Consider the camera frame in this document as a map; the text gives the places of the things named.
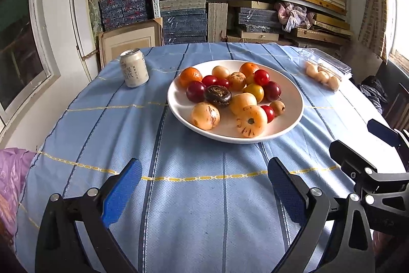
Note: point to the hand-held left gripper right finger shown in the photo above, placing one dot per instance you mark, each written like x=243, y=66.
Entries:
x=287, y=193

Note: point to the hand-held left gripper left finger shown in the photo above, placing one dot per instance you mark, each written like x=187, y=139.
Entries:
x=123, y=193

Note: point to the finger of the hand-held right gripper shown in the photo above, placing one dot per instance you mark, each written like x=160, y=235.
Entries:
x=382, y=132
x=342, y=151

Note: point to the white oval plate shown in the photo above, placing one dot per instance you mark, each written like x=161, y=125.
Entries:
x=287, y=126

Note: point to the small red tomato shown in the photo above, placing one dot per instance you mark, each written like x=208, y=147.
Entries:
x=210, y=80
x=223, y=83
x=269, y=113

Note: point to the small dark red plum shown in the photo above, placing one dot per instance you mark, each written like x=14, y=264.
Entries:
x=272, y=90

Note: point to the round yellow pear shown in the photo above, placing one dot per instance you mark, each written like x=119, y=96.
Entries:
x=242, y=103

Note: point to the yellow orange tomato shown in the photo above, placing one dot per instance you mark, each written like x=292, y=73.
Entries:
x=254, y=93

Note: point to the large pale yellow pear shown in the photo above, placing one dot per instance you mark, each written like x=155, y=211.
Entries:
x=205, y=115

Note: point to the brown water chestnut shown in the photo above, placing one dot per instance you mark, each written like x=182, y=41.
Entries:
x=218, y=95

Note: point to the small spotted yellow pear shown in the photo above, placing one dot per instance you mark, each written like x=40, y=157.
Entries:
x=236, y=81
x=220, y=71

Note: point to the small orange tangerine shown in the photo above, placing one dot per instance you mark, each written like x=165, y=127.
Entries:
x=249, y=68

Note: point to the large dark red plum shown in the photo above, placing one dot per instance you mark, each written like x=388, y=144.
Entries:
x=195, y=91

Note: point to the large orange tangerine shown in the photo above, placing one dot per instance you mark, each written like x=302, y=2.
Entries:
x=190, y=77

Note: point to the dark wooden chair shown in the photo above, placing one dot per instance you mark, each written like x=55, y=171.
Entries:
x=397, y=106

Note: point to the dark cloth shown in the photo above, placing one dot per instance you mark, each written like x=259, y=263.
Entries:
x=372, y=94

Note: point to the blue striped tablecloth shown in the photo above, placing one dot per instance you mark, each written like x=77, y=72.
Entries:
x=191, y=196

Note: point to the row of beige longans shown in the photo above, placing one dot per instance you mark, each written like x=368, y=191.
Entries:
x=322, y=77

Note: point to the small brown longan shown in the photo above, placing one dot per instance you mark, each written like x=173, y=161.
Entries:
x=277, y=107

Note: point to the streaked yellow pear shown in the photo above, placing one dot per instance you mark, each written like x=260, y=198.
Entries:
x=251, y=121

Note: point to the clear plastic container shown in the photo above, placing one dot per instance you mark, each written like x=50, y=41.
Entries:
x=329, y=63

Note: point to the pink cloth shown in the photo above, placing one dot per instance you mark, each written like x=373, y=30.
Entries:
x=12, y=183

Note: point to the bright window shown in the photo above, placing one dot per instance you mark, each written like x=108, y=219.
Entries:
x=401, y=20

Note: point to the white beverage can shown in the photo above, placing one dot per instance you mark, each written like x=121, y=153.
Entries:
x=134, y=68

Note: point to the brick pattern curtain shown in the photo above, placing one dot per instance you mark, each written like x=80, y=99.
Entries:
x=374, y=4

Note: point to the pink plastic bag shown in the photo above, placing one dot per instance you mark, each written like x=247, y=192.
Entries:
x=294, y=17

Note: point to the stack of grey-blue flat boxes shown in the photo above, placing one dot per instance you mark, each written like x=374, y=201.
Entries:
x=258, y=18
x=183, y=26

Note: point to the white framed window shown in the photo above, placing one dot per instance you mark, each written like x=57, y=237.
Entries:
x=19, y=52

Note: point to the pale wooden plank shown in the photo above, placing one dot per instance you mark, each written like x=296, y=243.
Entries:
x=217, y=22

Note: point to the stack of blue floral boxes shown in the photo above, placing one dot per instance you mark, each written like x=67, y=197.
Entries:
x=124, y=10

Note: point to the green marbled slab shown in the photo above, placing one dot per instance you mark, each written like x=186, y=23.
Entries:
x=94, y=4

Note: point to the beige picture frame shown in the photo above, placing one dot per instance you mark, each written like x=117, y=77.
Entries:
x=127, y=42

